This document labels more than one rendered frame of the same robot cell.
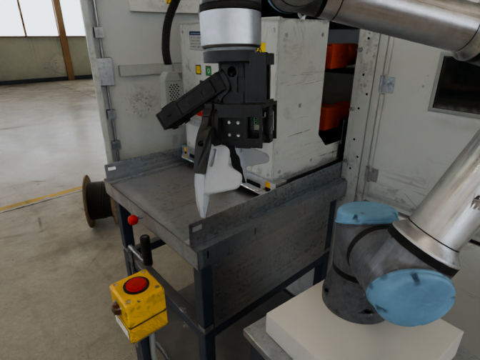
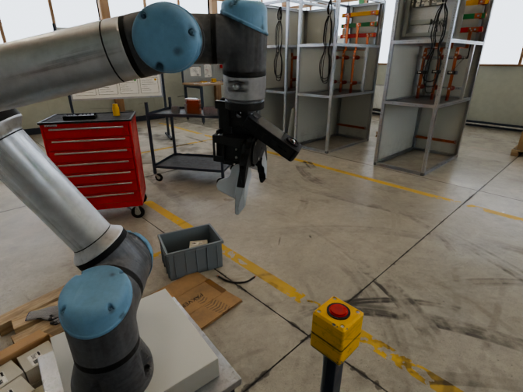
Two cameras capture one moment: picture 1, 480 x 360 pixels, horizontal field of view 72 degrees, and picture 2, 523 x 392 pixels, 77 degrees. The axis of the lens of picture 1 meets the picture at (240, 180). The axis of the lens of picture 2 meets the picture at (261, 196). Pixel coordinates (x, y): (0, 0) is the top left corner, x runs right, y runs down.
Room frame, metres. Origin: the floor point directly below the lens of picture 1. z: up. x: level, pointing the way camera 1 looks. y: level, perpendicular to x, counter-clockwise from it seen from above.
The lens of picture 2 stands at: (1.06, 0.01, 1.40)
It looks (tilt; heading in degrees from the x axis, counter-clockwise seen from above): 23 degrees down; 178
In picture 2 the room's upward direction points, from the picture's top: straight up
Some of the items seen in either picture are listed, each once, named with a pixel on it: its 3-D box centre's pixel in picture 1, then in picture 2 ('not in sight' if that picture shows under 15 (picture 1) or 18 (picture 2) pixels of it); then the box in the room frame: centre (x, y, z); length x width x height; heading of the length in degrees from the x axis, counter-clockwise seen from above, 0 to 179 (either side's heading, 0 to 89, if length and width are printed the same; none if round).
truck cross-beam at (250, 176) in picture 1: (226, 167); not in sight; (1.16, 0.05, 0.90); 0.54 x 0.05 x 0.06; 42
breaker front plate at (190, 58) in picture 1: (221, 99); not in sight; (1.15, 0.06, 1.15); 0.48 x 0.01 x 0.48; 42
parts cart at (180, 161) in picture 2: not in sight; (194, 139); (-2.98, -0.63, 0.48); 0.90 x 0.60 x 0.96; 75
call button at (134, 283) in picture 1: (136, 286); (338, 312); (0.52, 0.20, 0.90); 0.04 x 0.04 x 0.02
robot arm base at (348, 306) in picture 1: (358, 280); (110, 358); (0.58, -0.26, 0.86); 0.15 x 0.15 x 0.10
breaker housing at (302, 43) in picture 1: (273, 90); not in sight; (1.32, -0.13, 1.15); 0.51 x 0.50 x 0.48; 132
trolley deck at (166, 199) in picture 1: (224, 186); not in sight; (1.15, 0.06, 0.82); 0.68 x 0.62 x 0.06; 131
